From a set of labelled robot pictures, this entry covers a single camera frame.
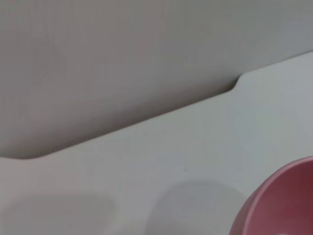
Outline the pink plastic bowl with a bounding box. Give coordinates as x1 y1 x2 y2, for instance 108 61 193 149
228 156 313 235

